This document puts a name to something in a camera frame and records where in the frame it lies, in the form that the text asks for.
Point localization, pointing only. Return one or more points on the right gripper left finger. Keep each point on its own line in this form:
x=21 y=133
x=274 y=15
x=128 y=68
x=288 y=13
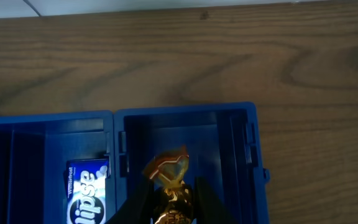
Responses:
x=138 y=205

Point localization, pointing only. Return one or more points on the blue candy pack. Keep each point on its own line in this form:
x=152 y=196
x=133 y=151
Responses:
x=85 y=193

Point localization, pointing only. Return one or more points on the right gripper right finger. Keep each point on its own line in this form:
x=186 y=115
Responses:
x=208 y=205

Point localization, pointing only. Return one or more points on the gold candy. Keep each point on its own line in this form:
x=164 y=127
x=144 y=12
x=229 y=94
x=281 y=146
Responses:
x=172 y=202

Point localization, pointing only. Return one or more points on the blue tray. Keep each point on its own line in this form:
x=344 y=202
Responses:
x=222 y=140

